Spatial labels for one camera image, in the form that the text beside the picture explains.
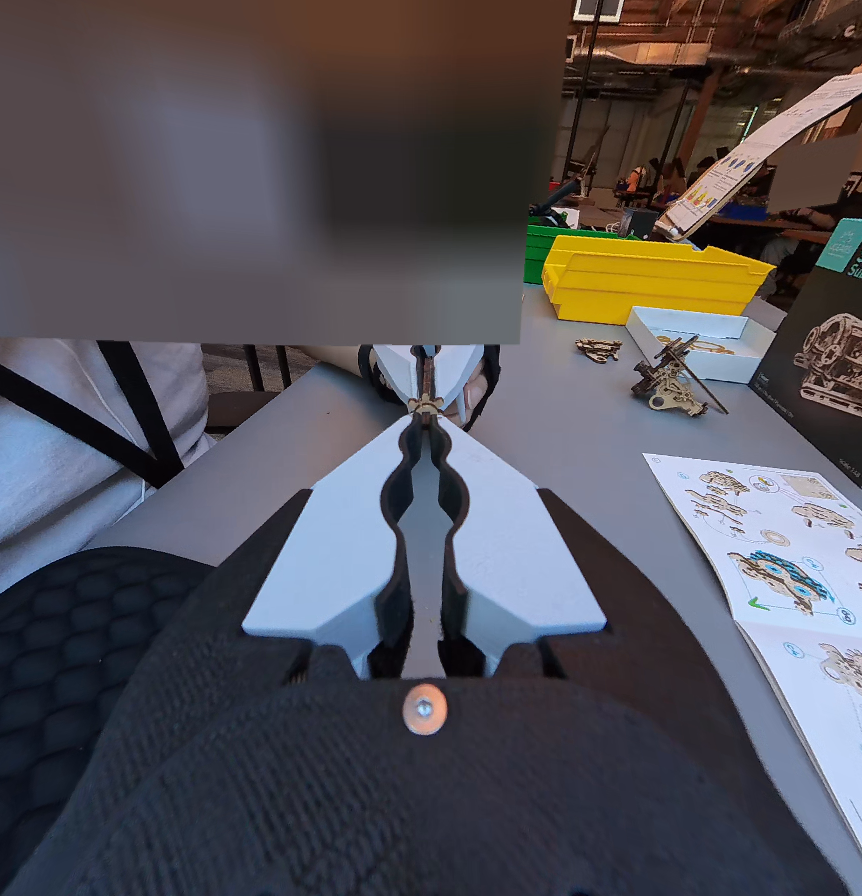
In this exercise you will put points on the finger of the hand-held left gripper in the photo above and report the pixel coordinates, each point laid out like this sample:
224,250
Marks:
459,367
399,367

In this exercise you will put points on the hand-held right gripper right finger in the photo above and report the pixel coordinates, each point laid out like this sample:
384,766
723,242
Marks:
529,567

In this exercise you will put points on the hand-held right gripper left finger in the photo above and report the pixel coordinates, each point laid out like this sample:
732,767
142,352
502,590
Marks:
319,567

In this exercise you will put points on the small wooden model part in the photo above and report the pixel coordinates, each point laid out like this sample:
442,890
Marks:
425,404

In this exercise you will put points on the person's left forearm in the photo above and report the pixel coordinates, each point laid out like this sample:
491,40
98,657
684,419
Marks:
329,355

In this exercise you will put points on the person's left hand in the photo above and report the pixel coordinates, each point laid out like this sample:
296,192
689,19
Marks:
476,395

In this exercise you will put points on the small wooden gear cluster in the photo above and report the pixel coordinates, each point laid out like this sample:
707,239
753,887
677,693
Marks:
599,350

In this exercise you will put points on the green plastic bin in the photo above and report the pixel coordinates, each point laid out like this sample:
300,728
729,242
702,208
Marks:
536,259

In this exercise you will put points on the dark wooden chair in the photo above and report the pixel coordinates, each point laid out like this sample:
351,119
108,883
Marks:
242,409

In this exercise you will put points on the yellow plastic bin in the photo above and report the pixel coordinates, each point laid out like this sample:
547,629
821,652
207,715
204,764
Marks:
648,294

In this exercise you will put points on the wooden gear model assembly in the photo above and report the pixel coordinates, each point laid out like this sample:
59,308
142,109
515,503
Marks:
672,399

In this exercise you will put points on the white cardboard tray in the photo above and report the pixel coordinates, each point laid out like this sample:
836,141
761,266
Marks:
718,367

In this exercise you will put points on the model instruction booklet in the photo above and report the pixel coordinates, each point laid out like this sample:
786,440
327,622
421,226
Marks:
774,532

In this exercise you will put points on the large printed paper sheet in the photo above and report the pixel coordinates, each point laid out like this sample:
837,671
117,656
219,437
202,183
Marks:
718,178

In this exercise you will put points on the person's white shirt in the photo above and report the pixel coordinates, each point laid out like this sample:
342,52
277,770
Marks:
25,476

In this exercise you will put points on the black model kit box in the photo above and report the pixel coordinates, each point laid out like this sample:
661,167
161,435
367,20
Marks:
823,392

